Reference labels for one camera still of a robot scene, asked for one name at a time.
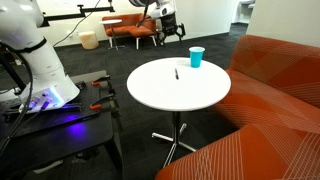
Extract small round white side table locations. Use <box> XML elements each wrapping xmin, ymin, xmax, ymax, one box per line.
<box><xmin>98</xmin><ymin>18</ymin><xmax>126</xmax><ymax>52</ymax></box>

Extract beige round stool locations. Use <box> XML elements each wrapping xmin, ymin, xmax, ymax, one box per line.
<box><xmin>78</xmin><ymin>30</ymin><xmax>100</xmax><ymax>51</ymax></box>

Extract light blue plastic cup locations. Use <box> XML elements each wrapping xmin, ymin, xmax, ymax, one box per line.
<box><xmin>188</xmin><ymin>46</ymin><xmax>206</xmax><ymax>69</ymax></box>

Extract orange patterned corner sofa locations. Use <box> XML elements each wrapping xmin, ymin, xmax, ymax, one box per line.
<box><xmin>154</xmin><ymin>34</ymin><xmax>320</xmax><ymax>180</ymax></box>

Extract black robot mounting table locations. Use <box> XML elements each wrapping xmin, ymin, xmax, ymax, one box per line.
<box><xmin>0</xmin><ymin>69</ymin><xmax>126</xmax><ymax>180</ymax></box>

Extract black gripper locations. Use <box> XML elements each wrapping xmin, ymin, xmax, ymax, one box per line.
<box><xmin>157</xmin><ymin>13</ymin><xmax>187</xmax><ymax>47</ymax></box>

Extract small orange lounge sofa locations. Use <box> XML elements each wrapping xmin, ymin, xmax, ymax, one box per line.
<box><xmin>101</xmin><ymin>13</ymin><xmax>158</xmax><ymax>50</ymax></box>

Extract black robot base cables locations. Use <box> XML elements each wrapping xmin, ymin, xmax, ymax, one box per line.
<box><xmin>0</xmin><ymin>41</ymin><xmax>40</xmax><ymax>158</ymax></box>

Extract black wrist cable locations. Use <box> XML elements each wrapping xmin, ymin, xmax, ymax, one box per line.
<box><xmin>135</xmin><ymin>0</ymin><xmax>152</xmax><ymax>28</ymax></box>

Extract black orange bar clamp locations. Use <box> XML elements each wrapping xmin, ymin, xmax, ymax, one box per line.
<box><xmin>89</xmin><ymin>94</ymin><xmax>123</xmax><ymax>133</ymax></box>
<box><xmin>90</xmin><ymin>75</ymin><xmax>116</xmax><ymax>98</ymax></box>

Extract chrome table pedestal base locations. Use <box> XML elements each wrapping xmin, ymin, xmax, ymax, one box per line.
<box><xmin>151</xmin><ymin>110</ymin><xmax>198</xmax><ymax>169</ymax></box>

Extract black stand pole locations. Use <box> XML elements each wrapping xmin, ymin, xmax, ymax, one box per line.
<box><xmin>0</xmin><ymin>49</ymin><xmax>26</xmax><ymax>95</ymax></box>

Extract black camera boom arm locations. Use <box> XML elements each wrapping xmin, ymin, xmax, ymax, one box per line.
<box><xmin>37</xmin><ymin>0</ymin><xmax>116</xmax><ymax>28</ymax></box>

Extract black camera cable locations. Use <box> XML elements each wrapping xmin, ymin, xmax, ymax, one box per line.
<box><xmin>52</xmin><ymin>0</ymin><xmax>103</xmax><ymax>48</ymax></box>

